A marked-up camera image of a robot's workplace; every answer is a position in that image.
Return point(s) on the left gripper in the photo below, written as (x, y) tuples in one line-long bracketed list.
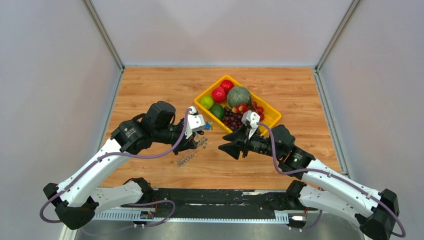
[(185, 144)]

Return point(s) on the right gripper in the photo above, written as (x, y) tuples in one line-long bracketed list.
[(233, 148)]

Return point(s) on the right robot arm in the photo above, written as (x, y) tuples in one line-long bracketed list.
[(317, 186)]

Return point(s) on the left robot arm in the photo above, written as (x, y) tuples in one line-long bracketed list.
[(79, 198)]

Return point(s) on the pile of tagged keys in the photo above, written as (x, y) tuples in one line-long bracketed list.
[(208, 125)]

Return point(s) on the purple grape bunch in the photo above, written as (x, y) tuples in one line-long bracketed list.
[(230, 120)]

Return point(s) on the dark green lime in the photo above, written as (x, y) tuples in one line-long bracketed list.
[(218, 111)]

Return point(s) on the green netted melon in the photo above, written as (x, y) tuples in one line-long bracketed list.
[(238, 95)]

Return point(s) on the light green apple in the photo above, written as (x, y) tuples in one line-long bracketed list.
[(207, 102)]

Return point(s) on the red apple near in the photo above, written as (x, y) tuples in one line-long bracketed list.
[(219, 95)]

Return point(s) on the red apple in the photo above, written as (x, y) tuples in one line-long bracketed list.
[(219, 95), (227, 85)]

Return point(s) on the red apple far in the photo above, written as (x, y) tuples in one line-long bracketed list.
[(227, 85)]

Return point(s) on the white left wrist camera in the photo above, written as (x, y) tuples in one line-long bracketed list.
[(194, 122)]

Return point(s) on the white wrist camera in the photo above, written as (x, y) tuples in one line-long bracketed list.
[(251, 120), (194, 122)]

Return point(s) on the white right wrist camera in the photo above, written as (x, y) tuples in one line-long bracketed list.
[(251, 120)]

